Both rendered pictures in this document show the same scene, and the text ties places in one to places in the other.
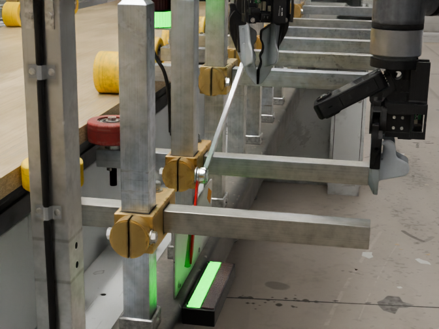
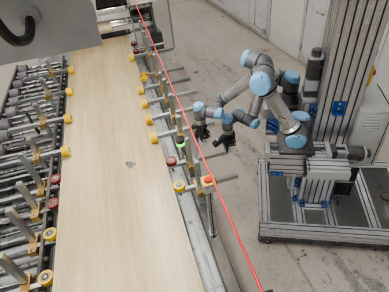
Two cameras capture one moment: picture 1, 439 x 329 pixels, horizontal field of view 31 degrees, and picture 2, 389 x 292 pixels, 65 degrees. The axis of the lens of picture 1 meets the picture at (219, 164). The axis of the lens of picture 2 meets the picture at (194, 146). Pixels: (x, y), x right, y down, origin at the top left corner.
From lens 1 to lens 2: 1.41 m
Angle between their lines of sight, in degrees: 32
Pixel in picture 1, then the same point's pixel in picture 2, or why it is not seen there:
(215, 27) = (179, 126)
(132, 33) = (197, 167)
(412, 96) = (232, 138)
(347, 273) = (183, 123)
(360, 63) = not seen: hidden behind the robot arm
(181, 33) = (187, 145)
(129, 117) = (198, 178)
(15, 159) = (169, 185)
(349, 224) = (234, 175)
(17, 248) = not seen: hidden behind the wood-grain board
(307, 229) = (227, 178)
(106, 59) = (153, 137)
